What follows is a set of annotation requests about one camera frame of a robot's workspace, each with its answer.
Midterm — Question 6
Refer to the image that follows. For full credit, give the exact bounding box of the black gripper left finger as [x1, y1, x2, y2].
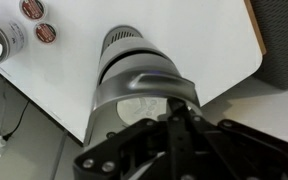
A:
[73, 98, 185, 180]

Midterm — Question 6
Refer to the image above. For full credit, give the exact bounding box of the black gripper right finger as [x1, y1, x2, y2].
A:
[178, 99, 288, 180]

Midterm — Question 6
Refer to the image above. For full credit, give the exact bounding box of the grey pod coffeemaker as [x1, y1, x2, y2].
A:
[82, 24, 204, 148]

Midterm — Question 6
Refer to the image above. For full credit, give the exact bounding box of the thin metal pole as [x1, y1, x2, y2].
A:
[48, 129, 69, 180]

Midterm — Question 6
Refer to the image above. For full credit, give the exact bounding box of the dark grey sofa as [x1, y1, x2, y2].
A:
[249, 0, 288, 92]

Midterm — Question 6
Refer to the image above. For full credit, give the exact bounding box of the white table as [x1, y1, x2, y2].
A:
[0, 0, 268, 148]

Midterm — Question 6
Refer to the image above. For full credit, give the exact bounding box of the red-lidded coffee pod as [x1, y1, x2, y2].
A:
[33, 21, 59, 46]
[18, 0, 48, 22]

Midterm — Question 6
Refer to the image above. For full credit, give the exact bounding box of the white insulated mug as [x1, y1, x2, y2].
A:
[0, 0, 29, 69]

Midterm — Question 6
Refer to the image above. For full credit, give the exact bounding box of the black power cable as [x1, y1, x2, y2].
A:
[1, 99, 31, 142]

